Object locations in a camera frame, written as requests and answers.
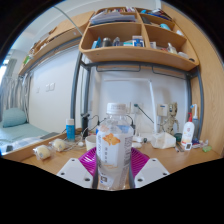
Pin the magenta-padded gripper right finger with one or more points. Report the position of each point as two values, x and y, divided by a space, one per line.
151 170

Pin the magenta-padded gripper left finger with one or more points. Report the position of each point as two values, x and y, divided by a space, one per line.
75 171

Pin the clear plastic drink bottle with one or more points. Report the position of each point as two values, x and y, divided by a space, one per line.
113 150

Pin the plastic-wrapped round bun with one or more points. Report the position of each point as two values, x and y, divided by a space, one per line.
43 152
59 144

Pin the white crumpled bag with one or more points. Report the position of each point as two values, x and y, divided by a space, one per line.
163 140

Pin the white cup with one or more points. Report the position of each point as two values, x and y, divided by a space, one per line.
90 142

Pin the black electric shaver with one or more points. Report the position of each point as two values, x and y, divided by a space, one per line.
85 125

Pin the white red-pump lotion bottle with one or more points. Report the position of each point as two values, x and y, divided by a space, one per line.
188 131

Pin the tree creature figurine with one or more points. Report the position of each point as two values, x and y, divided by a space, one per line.
172 118

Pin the white desk lamp bar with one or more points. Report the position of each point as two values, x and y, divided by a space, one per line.
153 106

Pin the bed with teal sheet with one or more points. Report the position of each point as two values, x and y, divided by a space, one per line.
20 132

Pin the teal pillow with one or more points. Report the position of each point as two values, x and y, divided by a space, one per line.
13 117

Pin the wooden shelf unit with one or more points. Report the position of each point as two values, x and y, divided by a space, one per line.
133 36

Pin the grey metal frame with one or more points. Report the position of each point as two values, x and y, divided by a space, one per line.
76 83

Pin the long wooden wall shelf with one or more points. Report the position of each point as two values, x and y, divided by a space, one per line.
53 41

